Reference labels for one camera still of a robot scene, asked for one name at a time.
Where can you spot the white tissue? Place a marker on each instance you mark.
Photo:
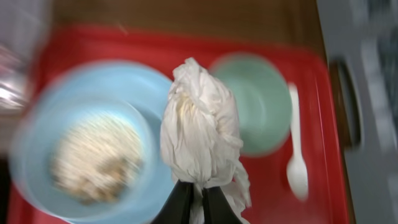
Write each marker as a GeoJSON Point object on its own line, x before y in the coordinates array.
{"type": "Point", "coordinates": [200, 140]}

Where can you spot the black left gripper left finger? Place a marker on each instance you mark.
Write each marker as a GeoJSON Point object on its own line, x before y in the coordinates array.
{"type": "Point", "coordinates": [176, 209]}

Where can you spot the white plastic spoon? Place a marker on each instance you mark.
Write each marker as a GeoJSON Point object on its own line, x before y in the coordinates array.
{"type": "Point", "coordinates": [297, 174]}

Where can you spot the cooked rice pile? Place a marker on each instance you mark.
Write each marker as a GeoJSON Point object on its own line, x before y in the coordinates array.
{"type": "Point", "coordinates": [97, 158]}

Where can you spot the clear plastic waste bin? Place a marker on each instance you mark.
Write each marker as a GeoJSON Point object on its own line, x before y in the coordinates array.
{"type": "Point", "coordinates": [25, 25]}

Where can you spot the red serving tray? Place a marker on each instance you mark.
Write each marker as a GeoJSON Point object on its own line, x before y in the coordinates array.
{"type": "Point", "coordinates": [69, 50]}

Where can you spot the light blue bowl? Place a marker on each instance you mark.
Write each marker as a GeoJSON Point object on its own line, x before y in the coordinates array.
{"type": "Point", "coordinates": [129, 90]}

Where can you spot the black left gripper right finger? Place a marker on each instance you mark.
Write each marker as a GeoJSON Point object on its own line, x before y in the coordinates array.
{"type": "Point", "coordinates": [216, 207]}

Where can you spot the grey dishwasher rack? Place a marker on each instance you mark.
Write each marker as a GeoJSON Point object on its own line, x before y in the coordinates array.
{"type": "Point", "coordinates": [361, 37]}

